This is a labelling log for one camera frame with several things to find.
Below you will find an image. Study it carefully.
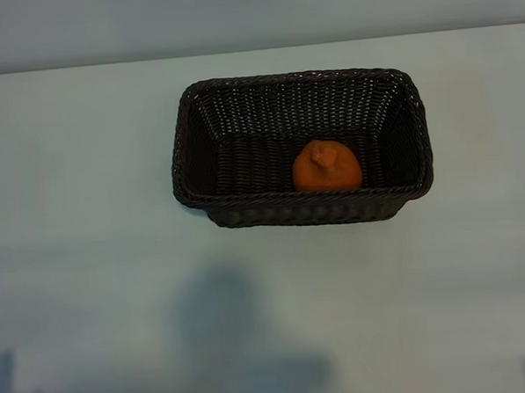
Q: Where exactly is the dark brown wicker basket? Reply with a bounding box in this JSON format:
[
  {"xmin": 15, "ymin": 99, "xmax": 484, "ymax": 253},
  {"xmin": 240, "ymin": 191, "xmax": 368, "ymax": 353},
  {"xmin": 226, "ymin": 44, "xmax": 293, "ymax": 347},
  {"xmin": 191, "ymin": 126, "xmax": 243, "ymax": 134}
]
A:
[{"xmin": 165, "ymin": 64, "xmax": 436, "ymax": 232}]

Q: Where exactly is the orange tangerine fruit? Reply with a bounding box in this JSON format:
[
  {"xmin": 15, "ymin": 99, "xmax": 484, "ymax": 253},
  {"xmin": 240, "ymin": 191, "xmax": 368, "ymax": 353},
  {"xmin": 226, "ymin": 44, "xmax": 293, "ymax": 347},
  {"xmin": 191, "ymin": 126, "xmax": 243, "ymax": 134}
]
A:
[{"xmin": 290, "ymin": 137, "xmax": 363, "ymax": 193}]

